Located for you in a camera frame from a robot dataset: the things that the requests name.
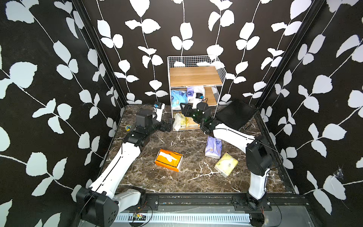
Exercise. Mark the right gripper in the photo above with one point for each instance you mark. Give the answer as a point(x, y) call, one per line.
point(188, 110)

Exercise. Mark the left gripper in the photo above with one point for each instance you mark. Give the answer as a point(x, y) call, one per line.
point(168, 125)

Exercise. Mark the light blue tissue pack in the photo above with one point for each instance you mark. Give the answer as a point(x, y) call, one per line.
point(178, 97)

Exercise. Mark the purple white tissue pack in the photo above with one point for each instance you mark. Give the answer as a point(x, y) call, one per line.
point(192, 90)

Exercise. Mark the orange tissue box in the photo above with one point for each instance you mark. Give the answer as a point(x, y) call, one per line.
point(169, 159)

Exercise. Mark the purple tissue pack top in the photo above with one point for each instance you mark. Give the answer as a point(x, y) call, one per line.
point(213, 148)

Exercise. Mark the pale yellow tissue pack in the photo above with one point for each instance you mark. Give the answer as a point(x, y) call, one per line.
point(226, 165)

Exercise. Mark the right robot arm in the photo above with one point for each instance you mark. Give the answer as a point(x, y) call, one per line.
point(259, 158)

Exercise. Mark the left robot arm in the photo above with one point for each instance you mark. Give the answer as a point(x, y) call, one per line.
point(100, 204)

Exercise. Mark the left yellow tissue pack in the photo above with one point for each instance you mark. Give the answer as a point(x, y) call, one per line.
point(181, 122)

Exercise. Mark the yellow blue tape roll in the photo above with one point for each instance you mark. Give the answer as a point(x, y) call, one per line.
point(128, 127)

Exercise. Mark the black ribbed box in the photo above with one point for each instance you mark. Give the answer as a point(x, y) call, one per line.
point(236, 114)

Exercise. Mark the small circuit board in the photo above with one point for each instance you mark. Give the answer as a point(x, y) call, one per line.
point(138, 217)

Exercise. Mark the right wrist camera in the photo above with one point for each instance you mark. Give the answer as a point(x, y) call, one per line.
point(198, 97)

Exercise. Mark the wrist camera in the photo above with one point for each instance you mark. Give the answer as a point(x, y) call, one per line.
point(198, 97)
point(159, 107)

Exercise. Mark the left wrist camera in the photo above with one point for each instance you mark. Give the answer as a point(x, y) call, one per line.
point(159, 107)

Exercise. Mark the white wire shelf rack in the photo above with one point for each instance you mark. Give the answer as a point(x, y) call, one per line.
point(194, 79)

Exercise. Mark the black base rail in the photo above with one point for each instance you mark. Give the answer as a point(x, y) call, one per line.
point(239, 201)

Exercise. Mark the white slotted cable duct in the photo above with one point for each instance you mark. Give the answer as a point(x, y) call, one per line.
point(188, 218)

